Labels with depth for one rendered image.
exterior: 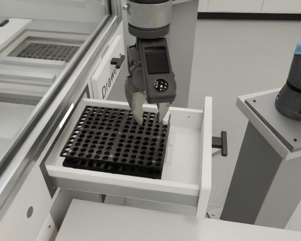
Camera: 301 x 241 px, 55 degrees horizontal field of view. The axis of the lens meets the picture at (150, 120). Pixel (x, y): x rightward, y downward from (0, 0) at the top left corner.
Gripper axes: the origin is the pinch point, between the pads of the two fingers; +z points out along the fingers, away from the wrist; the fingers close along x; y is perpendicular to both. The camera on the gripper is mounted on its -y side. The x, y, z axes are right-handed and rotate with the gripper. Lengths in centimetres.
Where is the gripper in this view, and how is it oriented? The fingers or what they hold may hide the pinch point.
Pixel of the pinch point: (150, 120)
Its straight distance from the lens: 61.1
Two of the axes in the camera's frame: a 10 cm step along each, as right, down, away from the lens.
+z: 0.0, 7.7, 6.4
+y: -1.8, -6.3, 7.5
